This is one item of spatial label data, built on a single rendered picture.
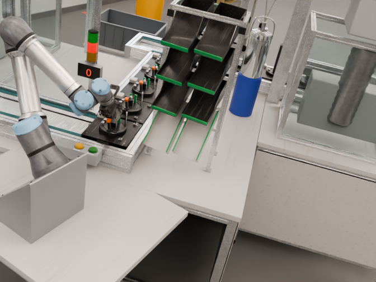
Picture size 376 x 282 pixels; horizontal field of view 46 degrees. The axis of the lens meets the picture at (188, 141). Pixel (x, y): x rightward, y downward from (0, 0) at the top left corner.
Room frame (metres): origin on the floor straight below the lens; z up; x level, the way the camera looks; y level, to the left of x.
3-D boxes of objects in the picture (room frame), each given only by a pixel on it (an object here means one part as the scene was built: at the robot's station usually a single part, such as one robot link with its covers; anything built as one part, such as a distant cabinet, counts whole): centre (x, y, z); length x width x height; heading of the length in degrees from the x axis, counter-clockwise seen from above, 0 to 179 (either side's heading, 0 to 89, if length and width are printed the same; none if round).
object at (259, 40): (2.66, -0.30, 1.32); 0.14 x 0.14 x 0.38
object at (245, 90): (2.66, -0.30, 1.00); 0.16 x 0.16 x 0.27
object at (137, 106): (2.19, 0.36, 1.01); 0.24 x 0.24 x 0.13; 83
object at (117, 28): (4.05, 0.75, 0.73); 0.62 x 0.42 x 0.23; 83
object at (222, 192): (2.38, 0.34, 0.85); 1.50 x 1.41 x 0.03; 83
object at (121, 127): (1.94, 0.39, 0.98); 0.14 x 0.14 x 0.02
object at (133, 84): (2.44, 0.33, 1.01); 0.24 x 0.24 x 0.13; 83
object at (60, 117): (2.00, 0.69, 0.91); 0.84 x 0.28 x 0.10; 83
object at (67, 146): (1.74, 0.50, 0.93); 0.21 x 0.07 x 0.06; 83
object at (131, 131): (1.94, 0.39, 0.96); 0.24 x 0.24 x 0.02; 83
